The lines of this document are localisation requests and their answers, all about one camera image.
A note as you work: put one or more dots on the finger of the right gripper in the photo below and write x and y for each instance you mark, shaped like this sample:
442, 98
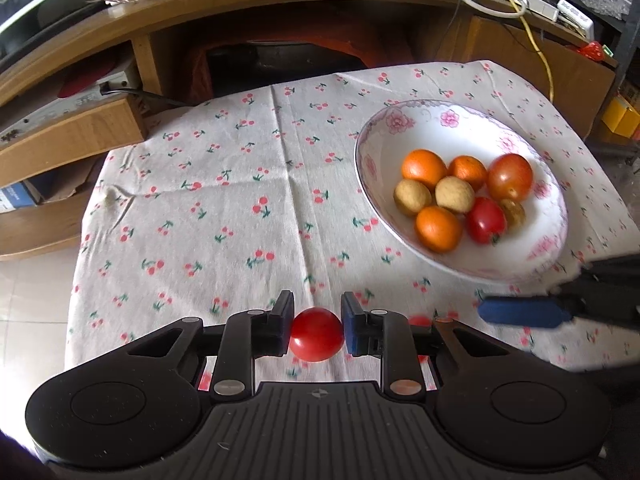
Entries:
604, 291

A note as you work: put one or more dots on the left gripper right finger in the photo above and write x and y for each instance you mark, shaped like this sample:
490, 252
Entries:
387, 336

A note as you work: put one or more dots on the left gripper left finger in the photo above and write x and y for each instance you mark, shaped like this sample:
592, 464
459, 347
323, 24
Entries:
246, 337

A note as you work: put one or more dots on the red cherry tomato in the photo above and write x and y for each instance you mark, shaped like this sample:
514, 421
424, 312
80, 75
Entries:
420, 320
316, 335
485, 222

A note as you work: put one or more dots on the small mandarin orange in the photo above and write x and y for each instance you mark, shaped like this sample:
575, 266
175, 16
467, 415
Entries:
438, 229
469, 169

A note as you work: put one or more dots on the tan longan fruit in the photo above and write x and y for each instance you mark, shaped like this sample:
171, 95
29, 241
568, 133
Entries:
455, 195
411, 196
514, 212

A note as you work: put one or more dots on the large red tomato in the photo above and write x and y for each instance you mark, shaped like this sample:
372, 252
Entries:
510, 177

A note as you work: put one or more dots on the oval orange kumquat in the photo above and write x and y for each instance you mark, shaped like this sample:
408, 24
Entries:
425, 167

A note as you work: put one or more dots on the cherry print tablecloth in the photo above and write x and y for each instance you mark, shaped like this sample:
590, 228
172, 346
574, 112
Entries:
229, 202

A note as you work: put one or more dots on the yellow box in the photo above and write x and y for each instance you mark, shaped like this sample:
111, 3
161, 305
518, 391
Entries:
621, 117

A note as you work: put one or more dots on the white floral porcelain bowl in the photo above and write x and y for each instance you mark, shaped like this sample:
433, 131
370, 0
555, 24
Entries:
449, 131

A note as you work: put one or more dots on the red plastic item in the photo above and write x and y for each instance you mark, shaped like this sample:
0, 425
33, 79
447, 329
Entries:
594, 51

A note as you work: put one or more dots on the black metal shelf rack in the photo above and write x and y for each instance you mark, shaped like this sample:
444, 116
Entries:
600, 0

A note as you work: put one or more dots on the white adapter box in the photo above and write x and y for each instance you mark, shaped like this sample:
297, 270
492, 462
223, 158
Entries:
582, 22

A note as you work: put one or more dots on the wooden TV cabinet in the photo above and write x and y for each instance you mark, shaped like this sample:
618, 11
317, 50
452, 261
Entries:
188, 51

